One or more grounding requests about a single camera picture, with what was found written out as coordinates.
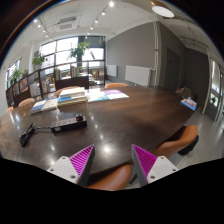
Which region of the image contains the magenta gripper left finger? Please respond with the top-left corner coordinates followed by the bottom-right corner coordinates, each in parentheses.
top-left (47, 145), bottom-right (95, 187)

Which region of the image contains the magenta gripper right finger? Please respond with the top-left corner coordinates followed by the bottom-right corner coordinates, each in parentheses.
top-left (131, 144), bottom-right (178, 187)

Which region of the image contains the black charger plug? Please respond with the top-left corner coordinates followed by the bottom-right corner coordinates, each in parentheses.
top-left (76, 113), bottom-right (83, 121)

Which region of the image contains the orange chair near centre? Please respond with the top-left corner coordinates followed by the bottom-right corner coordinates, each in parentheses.
top-left (89, 164), bottom-right (132, 191)

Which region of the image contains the orange chair near right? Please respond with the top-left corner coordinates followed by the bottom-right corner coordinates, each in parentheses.
top-left (151, 125), bottom-right (199, 158)

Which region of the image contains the black power strip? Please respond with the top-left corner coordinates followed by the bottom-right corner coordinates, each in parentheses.
top-left (50, 117), bottom-right (87, 132)

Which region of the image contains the cream book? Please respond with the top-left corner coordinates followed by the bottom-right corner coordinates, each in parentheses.
top-left (41, 98), bottom-right (57, 111)

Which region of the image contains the stack of books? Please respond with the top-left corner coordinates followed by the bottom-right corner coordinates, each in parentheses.
top-left (57, 87), bottom-right (87, 107)

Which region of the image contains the blue book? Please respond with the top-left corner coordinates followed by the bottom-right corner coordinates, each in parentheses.
top-left (30, 100), bottom-right (46, 114)

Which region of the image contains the teal white book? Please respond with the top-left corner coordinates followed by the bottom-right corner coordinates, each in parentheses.
top-left (87, 90), bottom-right (109, 103)

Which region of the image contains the blue tissue box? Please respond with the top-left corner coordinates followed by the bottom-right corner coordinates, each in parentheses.
top-left (181, 98), bottom-right (197, 111)

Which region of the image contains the orange chair far left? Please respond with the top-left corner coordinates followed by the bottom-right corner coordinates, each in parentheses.
top-left (18, 98), bottom-right (35, 107)

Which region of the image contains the purple white book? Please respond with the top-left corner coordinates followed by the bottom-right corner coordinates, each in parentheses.
top-left (104, 89), bottom-right (128, 100)

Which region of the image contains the orange chair far right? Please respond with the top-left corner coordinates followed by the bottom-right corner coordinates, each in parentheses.
top-left (104, 83), bottom-right (129, 89)

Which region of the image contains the dark wooden bookshelf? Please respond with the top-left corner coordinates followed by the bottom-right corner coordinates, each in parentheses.
top-left (6, 60), bottom-right (105, 107)

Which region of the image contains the small white radiator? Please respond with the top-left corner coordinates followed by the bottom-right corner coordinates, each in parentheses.
top-left (106, 65), bottom-right (118, 77)

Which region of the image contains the potted plant left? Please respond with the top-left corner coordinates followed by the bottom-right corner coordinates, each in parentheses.
top-left (32, 54), bottom-right (45, 70)

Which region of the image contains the large potted plant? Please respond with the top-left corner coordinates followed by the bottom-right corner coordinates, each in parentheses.
top-left (68, 42), bottom-right (89, 67)

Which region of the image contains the ceiling air conditioner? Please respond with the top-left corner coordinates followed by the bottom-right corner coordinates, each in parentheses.
top-left (56, 17), bottom-right (78, 32)

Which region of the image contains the round ceiling lamp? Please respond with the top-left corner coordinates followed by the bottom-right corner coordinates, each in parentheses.
top-left (152, 6), bottom-right (174, 18)

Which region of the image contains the black power cable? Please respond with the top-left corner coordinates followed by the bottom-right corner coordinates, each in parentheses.
top-left (19, 122), bottom-right (52, 148)

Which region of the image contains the white wall radiator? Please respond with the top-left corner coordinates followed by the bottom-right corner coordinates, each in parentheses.
top-left (125, 65), bottom-right (151, 86)

